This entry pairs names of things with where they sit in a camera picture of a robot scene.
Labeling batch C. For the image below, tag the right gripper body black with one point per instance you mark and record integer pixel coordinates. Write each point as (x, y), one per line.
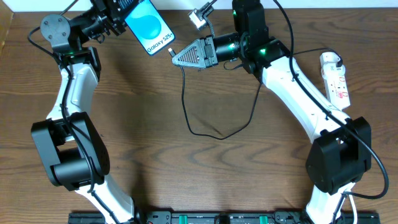
(209, 51)

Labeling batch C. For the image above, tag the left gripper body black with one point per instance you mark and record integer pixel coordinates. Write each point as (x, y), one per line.
(116, 17)

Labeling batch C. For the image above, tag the blue Galaxy smartphone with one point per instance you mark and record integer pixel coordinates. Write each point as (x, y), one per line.
(149, 27)

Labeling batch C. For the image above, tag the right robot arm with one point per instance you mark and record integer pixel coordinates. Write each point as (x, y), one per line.
(341, 147)

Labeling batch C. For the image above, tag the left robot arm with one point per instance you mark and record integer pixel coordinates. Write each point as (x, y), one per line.
(71, 150)

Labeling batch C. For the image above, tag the white power strip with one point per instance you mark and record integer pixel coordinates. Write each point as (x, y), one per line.
(336, 88)

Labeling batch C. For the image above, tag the white USB wall charger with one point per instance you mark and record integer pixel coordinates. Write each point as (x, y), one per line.
(329, 67)

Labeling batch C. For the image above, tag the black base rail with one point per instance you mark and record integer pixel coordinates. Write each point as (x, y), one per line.
(226, 218)

